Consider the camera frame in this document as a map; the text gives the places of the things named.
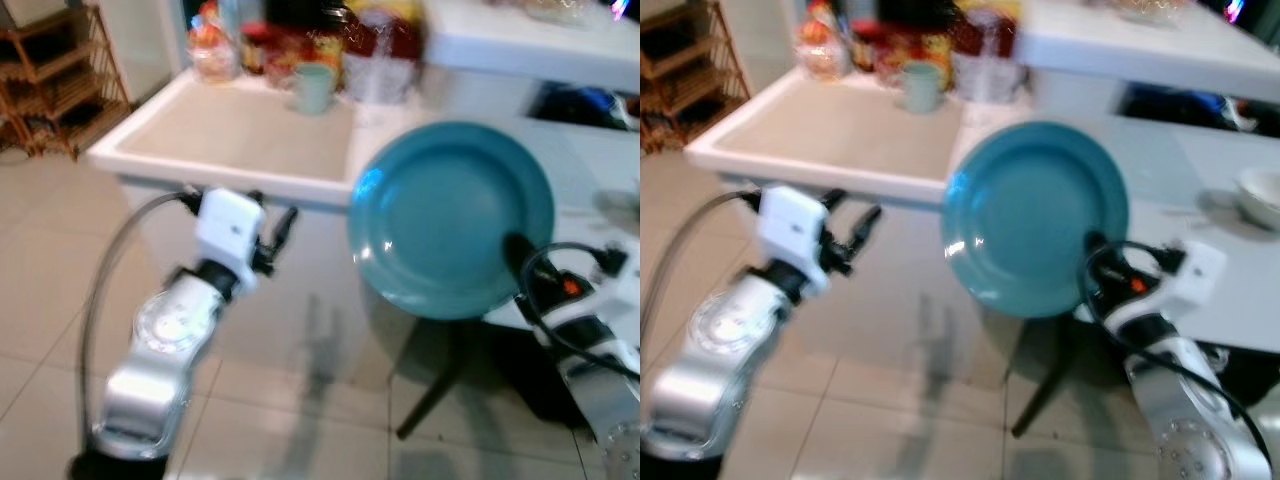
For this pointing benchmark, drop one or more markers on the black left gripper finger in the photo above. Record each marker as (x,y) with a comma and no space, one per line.
(285,228)
(866,228)

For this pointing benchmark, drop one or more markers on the pale green mug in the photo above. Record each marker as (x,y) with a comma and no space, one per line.
(922,88)
(313,88)

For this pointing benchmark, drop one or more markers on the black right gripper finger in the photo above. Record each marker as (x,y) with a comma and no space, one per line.
(522,258)
(1100,255)

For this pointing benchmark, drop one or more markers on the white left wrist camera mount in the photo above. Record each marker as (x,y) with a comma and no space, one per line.
(790,225)
(228,225)

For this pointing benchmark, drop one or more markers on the black robot foot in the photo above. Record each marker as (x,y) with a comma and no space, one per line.
(680,468)
(120,468)

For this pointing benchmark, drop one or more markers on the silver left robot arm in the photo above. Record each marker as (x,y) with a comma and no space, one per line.
(165,340)
(715,345)

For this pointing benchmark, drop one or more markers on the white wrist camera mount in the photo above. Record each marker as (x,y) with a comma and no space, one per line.
(790,225)
(228,225)
(615,275)
(1190,275)

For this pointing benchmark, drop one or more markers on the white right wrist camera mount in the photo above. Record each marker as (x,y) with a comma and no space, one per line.
(1190,275)
(615,275)

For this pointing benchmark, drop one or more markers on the white counter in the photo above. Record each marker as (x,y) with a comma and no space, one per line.
(530,45)
(1150,50)

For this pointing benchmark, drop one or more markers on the teal round plate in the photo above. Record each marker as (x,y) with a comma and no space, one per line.
(440,210)
(1025,210)

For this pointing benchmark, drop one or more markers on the clear plastic bag red contents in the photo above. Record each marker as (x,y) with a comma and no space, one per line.
(380,55)
(985,55)

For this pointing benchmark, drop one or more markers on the black table leg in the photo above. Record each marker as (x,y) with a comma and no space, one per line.
(1045,385)
(432,385)

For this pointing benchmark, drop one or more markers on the red and yellow snack packs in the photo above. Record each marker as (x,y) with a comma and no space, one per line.
(900,48)
(290,48)

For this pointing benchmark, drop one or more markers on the white table with beige top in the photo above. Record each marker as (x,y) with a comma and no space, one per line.
(230,135)
(840,135)

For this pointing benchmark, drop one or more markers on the wooden slatted rack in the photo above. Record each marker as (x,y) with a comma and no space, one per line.
(690,80)
(55,85)

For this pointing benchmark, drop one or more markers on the clear bag of orange snacks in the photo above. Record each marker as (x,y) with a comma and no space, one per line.
(822,45)
(212,50)

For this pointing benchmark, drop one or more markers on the white bowl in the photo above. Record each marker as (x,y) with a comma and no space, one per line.
(1260,198)

